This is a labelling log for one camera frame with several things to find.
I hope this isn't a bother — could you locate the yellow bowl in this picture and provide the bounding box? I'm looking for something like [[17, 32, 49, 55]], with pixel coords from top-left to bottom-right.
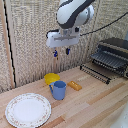
[[43, 72, 62, 86]]

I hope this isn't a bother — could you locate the blue mug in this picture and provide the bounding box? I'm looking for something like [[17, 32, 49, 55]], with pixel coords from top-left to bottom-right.
[[48, 80, 68, 101]]

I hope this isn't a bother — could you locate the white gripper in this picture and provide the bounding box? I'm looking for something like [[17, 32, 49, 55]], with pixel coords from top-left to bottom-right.
[[45, 27, 81, 58]]

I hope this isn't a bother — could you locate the white patterned-rim plate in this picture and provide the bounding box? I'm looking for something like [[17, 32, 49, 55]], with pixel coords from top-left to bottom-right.
[[4, 92, 53, 128]]

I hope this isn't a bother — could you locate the orange rectangular block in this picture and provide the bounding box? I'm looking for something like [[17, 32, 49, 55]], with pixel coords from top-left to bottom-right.
[[67, 80, 83, 92]]

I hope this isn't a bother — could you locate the black cable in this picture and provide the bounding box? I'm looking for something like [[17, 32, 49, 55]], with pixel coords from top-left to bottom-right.
[[79, 11, 128, 37]]

